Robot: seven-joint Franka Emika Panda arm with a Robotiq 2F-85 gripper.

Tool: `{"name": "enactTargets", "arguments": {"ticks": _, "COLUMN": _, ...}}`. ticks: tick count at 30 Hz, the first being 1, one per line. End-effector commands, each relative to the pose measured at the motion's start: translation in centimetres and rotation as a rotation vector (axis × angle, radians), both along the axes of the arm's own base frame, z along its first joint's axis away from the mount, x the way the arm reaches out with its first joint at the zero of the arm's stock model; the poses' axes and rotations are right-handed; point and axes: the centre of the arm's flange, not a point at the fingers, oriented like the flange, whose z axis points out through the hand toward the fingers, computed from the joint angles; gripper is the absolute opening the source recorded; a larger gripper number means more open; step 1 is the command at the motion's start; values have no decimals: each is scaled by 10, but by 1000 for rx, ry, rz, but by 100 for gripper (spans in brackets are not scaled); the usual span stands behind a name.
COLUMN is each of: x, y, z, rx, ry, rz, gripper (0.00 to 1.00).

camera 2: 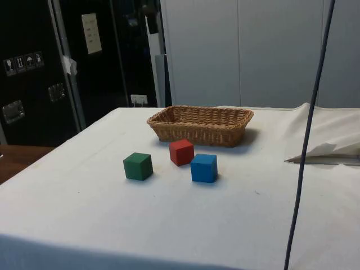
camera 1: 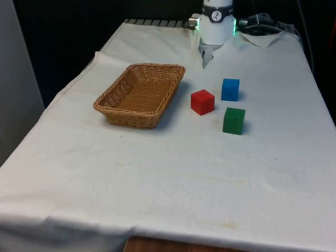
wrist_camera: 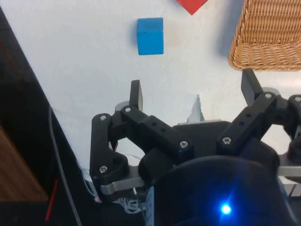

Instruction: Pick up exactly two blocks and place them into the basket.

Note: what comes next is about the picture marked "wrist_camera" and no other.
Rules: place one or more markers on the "red cube block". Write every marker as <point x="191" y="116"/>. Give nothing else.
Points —
<point x="191" y="5"/>

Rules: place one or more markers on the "wicker basket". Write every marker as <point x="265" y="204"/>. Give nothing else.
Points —
<point x="268" y="35"/>

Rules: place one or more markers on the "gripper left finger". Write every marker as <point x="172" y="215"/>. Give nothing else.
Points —
<point x="150" y="127"/>

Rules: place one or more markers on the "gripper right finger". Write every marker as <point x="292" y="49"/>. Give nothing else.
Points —
<point x="254" y="117"/>

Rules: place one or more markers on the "blue cube block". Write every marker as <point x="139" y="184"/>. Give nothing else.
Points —
<point x="150" y="40"/>

